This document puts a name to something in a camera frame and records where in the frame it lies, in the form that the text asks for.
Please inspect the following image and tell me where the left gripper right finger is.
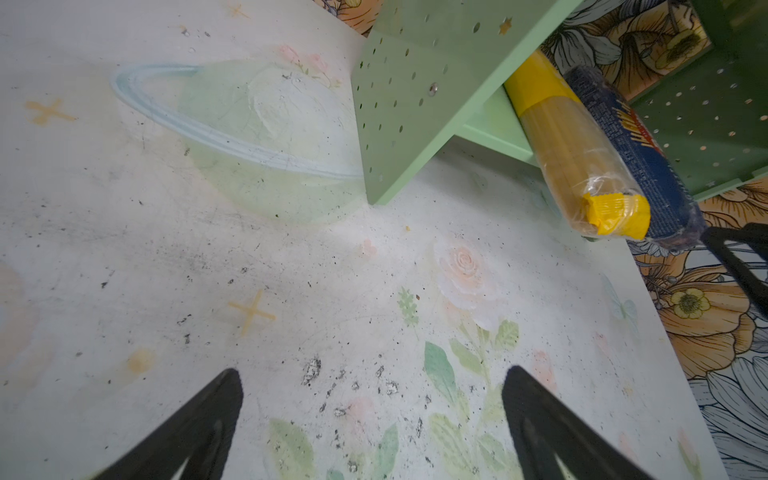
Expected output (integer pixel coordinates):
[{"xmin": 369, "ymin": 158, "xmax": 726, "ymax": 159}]
[{"xmin": 501, "ymin": 366, "xmax": 649, "ymax": 479}]

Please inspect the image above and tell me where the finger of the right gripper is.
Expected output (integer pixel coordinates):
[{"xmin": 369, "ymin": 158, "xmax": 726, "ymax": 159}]
[{"xmin": 701, "ymin": 223, "xmax": 767, "ymax": 318}]

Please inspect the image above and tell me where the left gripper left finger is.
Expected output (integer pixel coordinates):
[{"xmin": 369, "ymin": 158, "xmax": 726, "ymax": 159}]
[{"xmin": 97, "ymin": 368, "xmax": 244, "ymax": 479}]

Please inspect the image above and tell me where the blue Barilla spaghetti box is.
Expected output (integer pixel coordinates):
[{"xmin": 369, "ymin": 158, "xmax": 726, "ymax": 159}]
[{"xmin": 565, "ymin": 65, "xmax": 707, "ymax": 251}]

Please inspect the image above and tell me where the yellow Pastatime spaghetti bag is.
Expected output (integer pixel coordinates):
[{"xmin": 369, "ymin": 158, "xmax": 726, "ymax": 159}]
[{"xmin": 504, "ymin": 50, "xmax": 651, "ymax": 240}]

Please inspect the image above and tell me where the green wooden two-tier shelf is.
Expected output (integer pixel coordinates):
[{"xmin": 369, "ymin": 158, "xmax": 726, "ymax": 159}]
[{"xmin": 352, "ymin": 1, "xmax": 767, "ymax": 205}]

